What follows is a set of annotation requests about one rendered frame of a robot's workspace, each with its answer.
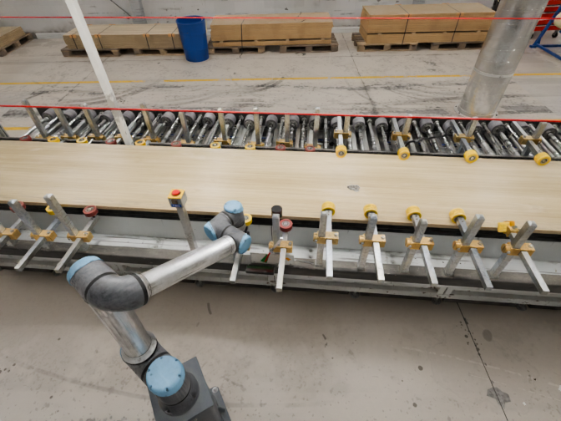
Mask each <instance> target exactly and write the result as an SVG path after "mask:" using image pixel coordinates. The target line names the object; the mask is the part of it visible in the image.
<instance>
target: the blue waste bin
mask: <svg viewBox="0 0 561 421"><path fill-rule="evenodd" d="M175 21H176V23H177V27H178V30H179V35H180V39H181V42H182V45H183V49H184V54H185V57H186V60H187V61H189V62H193V63H198V62H203V61H205V60H207V59H208V58H209V50H208V43H207V36H206V33H207V22H206V28H205V21H206V19H205V18H177V19H176V20H175Z"/></svg>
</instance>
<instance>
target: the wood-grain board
mask: <svg viewBox="0 0 561 421"><path fill-rule="evenodd" d="M348 185H359V186H360V187H361V188H359V190H360V191H358V192H355V191H354V190H349V189H348V188H347V186H348ZM172 189H181V190H185V193H186V196H187V199H188V200H187V201H186V203H185V208H186V210H187V214H197V215H213V216H217V215H218V214H219V213H220V212H221V211H222V210H223V209H224V204H225V203H226V202H227V201H229V200H237V201H239V202H240V203H241V204H242V206H243V208H244V214H250V215H251V217H257V218H272V216H271V207H272V206H273V205H280V206H281V207H282V217H281V218H280V219H288V220H303V221H320V217H321V206H322V204H323V203H324V202H327V201H330V202H333V203H334V204H335V214H334V215H333V216H332V218H331V221H332V222H347V223H362V224H367V223H368V219H367V218H366V217H365V216H364V211H363V207H364V206H365V205H367V204H374V205H376V206H377V212H378V215H377V224H378V225H393V226H414V225H413V224H412V221H410V220H408V219H407V214H406V209H407V208H408V207H409V206H412V205H415V206H418V207H419V208H420V211H421V213H422V217H421V219H427V223H428V225H427V227H437V228H453V229H459V227H458V226H457V224H455V223H453V222H452V221H451V218H450V216H449V212H450V211H451V210H452V209H455V208H461V209H463V210H464V213H465V215H466V217H467V219H466V220H465V221H466V225H467V227H468V226H469V225H470V223H471V221H472V219H473V217H474V216H475V214H482V215H483V216H484V218H485V221H484V222H483V224H482V226H481V227H480V229H479V230H484V231H497V230H498V223H499V222H504V221H515V225H516V226H517V228H518V230H519V231H520V229H521V228H522V227H523V225H524V224H525V222H526V221H535V223H536V224H537V226H538V227H537V228H536V229H535V230H534V232H533V233H544V234H559V235H561V161H550V162H549V163H548V164H546V165H538V164H537V163H536V161H535V160H503V159H481V158H478V160H476V161H475V162H473V163H468V162H467V161H466V160H465V158H458V157H436V156H414V155H410V157H409V158H408V159H407V160H400V159H399V158H398V155H370V154H348V153H346V156H345V157H343V158H339V157H337V156H336V153H325V152H303V151H280V150H237V149H214V148H191V147H169V146H147V145H103V144H80V143H59V142H36V141H13V140H0V203H1V204H7V203H8V202H9V201H10V200H11V199H14V200H18V201H22V202H23V203H24V204H25V205H45V206H48V204H47V202H46V201H45V199H44V198H43V197H44V196H45V195H46V194H53V195H54V196H55V198H56V199H57V201H58V203H59V204H60V205H61V206H62V207H76V208H85V207H86V206H89V205H95V206H96V207H97V209H106V210H122V211H151V212H166V213H178V212H177V210H176V207H171V206H170V204H169V200H168V195H169V193H170V192H171V190H172Z"/></svg>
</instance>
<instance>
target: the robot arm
mask: <svg viewBox="0 0 561 421"><path fill-rule="evenodd" d="M204 230H205V234H206V235H207V236H208V237H209V238H210V239H211V240H212V242H210V243H208V244H206V245H203V246H201V247H199V248H197V249H194V250H193V251H190V252H187V253H185V254H184V255H182V256H178V257H176V258H175V259H173V260H170V261H167V262H165V263H164V264H161V265H159V266H157V267H154V268H152V269H150V270H148V271H145V272H143V273H141V274H137V273H134V272H132V273H130V274H128V275H125V276H119V275H118V274H117V273H116V272H115V271H114V270H112V269H111V268H110V267H109V266H108V265H107V264H106V263H104V261H103V260H102V259H99V258H98V257H96V256H86V257H84V258H82V259H80V260H78V261H76V262H75V263H74V264H73V265H72V266H71V267H70V268H69V271H68V273H67V280H68V283H69V285H71V286H73V287H74V289H75V290H76V291H77V292H78V294H79V295H80V296H81V297H82V298H83V299H84V301H85V302H86V303H88V304H89V306H90V307H91V308H92V310H93V311H94V313H95V314H96V315H97V316H98V318H99V319H100V321H101V322H102V323H103V325H104V326H105V327H106V328H107V329H108V330H109V332H110V333H111V335H112V336H113V337H114V339H115V340H116V342H117V343H118V344H119V346H120V347H121V348H120V357H121V358H122V359H123V361H124V362H125V363H126V364H127V365H128V366H129V367H130V368H131V369H132V370H133V372H134V373H135V374H136V375H137V376H138V377H139V378H140V379H141V380H142V381H143V383H144V384H145V385H146V386H147V387H148V388H149V390H150V391H151V392H152V393H153V394H154V395H155V396H156V397H157V398H158V403H159V406H160V408H161V409H162V411H163V412H164V413H166V414H168V415H170V416H180V415H182V414H184V413H186V412H188V411H189V410H190V409H191V408H192V407H193V406H194V405H195V402H196V400H197V398H198V396H199V391H200V387H199V384H198V381H197V379H196V378H195V376H194V375H193V374H192V373H189V372H186V371H185V369H184V366H183V364H182V363H181V361H180V360H179V359H177V358H175V357H173V356H172V355H170V354H169V353H168V352H167V351H166V350H165V349H164V348H163V347H162V346H161V345H160V344H159V342H158V340H157V338H156V337H155V335H154V334H153V333H152V332H150V331H146V330H145V328H144V326H143V324H142V323H141V321H140V320H139V318H138V316H137V315H136V313H135V311H134V309H137V308H140V307H142V306H144V305H145V304H147V303H148V301H149V298H150V297H152V296H153V295H155V294H156V293H158V292H161V291H163V290H164V289H166V288H168V287H171V286H172V285H174V284H175V283H177V282H180V281H182V280H184V279H185V278H187V277H188V276H191V275H193V274H195V273H196V272H198V271H201V270H203V269H205V268H206V267H207V266H210V265H212V264H214V263H216V262H217V261H220V260H221V259H223V258H225V257H227V256H229V255H232V254H234V253H238V254H244V253H246V252H247V250H248V249H249V247H250V244H251V237H250V232H249V231H247V230H248V226H245V216H244V208H243V206H242V204H241V203H240V202H239V201H237V200H229V201H227V202H226V203H225V204H224V209H223V210H222V211H221V212H220V213H219V214H218V215H217V216H215V217H214V218H213V219H212V220H210V221H208V223H206V224H205V226H204Z"/></svg>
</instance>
